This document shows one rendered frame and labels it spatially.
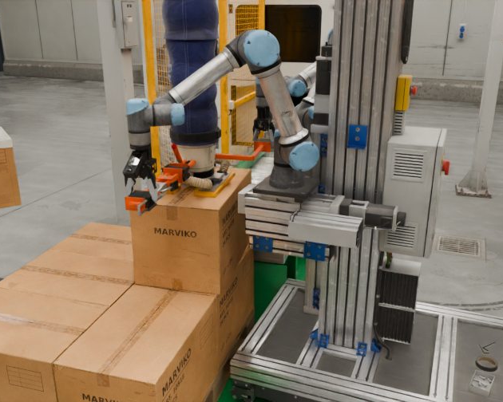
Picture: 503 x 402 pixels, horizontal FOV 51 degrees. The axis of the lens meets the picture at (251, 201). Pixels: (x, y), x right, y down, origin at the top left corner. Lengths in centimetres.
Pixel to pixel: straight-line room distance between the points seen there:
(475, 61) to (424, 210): 924
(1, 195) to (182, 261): 142
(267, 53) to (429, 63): 961
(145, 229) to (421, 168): 116
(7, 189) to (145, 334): 157
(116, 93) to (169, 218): 172
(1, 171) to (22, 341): 139
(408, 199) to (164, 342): 110
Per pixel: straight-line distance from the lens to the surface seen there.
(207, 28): 231
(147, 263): 241
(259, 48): 185
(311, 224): 204
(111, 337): 215
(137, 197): 191
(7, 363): 222
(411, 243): 226
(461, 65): 1136
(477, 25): 1131
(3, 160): 336
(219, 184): 242
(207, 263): 230
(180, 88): 198
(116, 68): 381
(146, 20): 425
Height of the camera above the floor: 172
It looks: 20 degrees down
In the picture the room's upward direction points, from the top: straight up
